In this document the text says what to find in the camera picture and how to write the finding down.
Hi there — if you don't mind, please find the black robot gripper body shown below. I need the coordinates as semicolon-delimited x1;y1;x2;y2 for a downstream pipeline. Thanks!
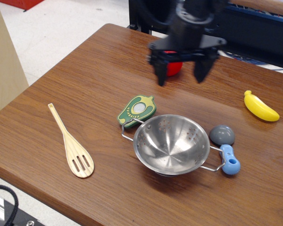
149;11;227;65

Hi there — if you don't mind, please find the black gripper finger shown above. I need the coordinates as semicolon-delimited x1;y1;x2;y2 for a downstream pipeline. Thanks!
153;59;168;86
194;55;217;83

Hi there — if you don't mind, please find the yellow toy banana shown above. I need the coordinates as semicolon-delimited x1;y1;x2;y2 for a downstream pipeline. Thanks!
244;90;280;122

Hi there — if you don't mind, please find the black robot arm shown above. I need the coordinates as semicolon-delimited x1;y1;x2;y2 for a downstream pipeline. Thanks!
149;0;228;86

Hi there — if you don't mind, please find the red toy apple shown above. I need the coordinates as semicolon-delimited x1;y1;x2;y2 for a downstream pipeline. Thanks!
166;62;183;77

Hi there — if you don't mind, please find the green toy pepper slice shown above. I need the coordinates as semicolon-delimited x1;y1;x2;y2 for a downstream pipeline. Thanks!
117;95;157;128

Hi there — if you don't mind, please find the grey blue measuring scoop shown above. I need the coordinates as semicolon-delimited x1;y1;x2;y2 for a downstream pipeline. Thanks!
209;125;241;175

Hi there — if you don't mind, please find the wooden slotted spatula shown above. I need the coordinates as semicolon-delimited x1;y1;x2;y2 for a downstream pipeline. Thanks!
48;103;94;178

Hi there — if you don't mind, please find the red box on floor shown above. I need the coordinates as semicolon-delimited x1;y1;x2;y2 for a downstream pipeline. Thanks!
0;0;43;10

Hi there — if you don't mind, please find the light plywood panel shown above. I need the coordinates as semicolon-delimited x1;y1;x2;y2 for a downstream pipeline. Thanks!
0;11;29;110

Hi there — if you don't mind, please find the black metal frame rail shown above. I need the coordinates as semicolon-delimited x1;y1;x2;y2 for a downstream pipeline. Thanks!
129;0;283;68

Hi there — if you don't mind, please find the steel colander with wire handles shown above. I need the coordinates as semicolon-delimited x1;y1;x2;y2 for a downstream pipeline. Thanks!
121;114;226;177

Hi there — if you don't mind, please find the aluminium base with cable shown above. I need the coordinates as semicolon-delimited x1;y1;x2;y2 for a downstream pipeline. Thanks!
0;185;44;226

